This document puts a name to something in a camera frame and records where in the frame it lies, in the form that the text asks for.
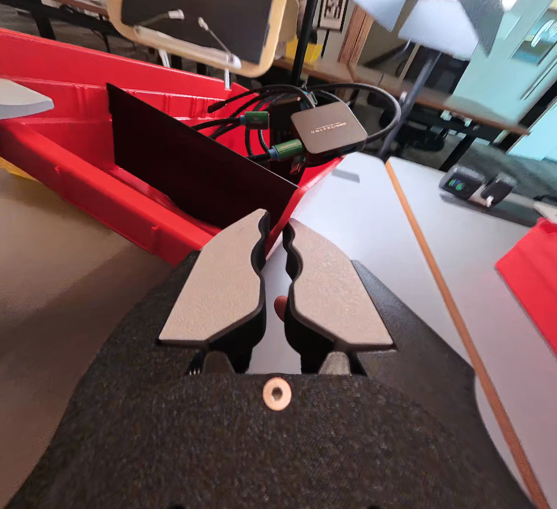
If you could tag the black lamp with white panel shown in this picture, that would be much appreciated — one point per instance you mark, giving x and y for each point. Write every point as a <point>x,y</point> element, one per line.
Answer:
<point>435,30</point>

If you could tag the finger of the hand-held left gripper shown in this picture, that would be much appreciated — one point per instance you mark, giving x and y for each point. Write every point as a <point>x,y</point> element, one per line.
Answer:
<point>21,100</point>

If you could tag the large red plastic bin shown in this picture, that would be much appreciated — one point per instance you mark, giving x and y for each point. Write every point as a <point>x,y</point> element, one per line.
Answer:
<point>65,156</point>

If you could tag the red plastic bin white label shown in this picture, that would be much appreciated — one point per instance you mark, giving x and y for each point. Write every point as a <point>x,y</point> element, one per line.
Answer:
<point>535,282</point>

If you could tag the black white marker tag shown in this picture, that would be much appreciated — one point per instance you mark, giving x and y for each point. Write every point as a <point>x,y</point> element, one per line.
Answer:
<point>333,8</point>

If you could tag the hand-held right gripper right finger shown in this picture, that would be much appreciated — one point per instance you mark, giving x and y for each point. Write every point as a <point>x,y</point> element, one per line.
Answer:
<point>339,296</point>

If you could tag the black bin divider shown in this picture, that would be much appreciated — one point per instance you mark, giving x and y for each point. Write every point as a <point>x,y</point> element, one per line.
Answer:
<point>182,161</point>

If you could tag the black tripod stand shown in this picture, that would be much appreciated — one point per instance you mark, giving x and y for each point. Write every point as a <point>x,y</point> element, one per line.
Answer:
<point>413,95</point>

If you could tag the small black device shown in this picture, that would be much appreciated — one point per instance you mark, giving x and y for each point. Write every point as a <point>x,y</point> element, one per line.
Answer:
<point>500,189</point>

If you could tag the black stand pole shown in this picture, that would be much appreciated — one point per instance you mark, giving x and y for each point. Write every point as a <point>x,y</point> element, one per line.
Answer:
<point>309,17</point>

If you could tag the small grey device with display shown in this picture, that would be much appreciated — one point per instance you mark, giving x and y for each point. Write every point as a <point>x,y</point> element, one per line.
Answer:
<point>461,182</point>

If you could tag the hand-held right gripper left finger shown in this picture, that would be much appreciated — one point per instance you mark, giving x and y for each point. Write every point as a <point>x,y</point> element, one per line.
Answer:
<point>217,287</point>

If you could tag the person's right hand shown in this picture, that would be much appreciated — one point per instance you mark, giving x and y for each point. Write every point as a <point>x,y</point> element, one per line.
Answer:
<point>280,306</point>

